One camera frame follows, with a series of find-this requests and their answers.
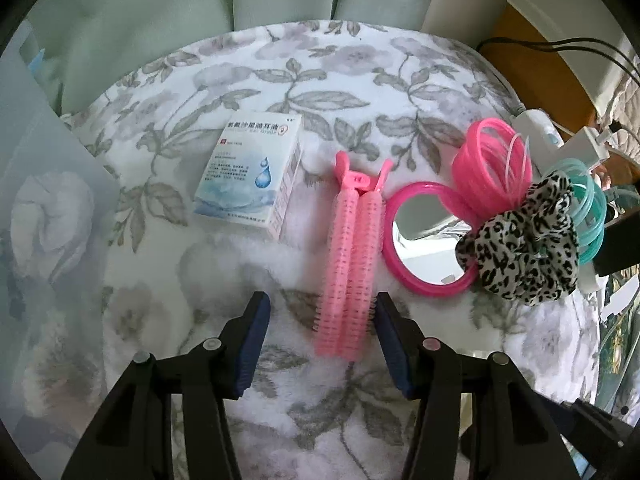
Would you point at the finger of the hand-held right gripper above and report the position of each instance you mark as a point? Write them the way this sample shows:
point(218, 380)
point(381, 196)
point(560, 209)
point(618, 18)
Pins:
point(605, 430)

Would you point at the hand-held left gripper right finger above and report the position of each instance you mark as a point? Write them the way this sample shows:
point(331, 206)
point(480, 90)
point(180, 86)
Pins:
point(395, 350)

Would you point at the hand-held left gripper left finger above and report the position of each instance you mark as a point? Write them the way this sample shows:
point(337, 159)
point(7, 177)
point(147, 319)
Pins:
point(250, 345)

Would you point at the pink hair roller clip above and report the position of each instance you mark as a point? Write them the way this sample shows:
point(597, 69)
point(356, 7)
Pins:
point(350, 260)

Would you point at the leopard print scrunchie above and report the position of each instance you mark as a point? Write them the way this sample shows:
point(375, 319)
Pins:
point(515, 255)

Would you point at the translucent plastic container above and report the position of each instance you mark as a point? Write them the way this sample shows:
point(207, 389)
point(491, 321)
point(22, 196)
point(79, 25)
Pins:
point(50, 185)

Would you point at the pink round mirror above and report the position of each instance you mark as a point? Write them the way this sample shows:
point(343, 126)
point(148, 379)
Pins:
point(425, 240)

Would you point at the white medicine box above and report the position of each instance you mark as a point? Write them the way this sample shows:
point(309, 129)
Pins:
point(245, 175)

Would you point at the white power strip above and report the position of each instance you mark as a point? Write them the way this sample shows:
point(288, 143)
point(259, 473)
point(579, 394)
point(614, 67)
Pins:
point(535, 125)

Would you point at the floral fleece blanket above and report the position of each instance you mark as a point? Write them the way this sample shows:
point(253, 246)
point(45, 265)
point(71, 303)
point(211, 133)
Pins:
point(350, 85)

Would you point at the white charger block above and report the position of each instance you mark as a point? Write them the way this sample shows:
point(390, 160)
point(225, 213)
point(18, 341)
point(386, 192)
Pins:
point(585, 142)

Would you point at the brown wooden furniture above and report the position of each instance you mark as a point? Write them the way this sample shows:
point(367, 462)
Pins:
point(550, 85)

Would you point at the beige quilted lace cover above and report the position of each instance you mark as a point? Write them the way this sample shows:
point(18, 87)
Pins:
point(625, 105)

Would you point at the pale green curtain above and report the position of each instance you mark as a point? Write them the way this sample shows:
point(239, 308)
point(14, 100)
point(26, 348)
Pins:
point(150, 10)

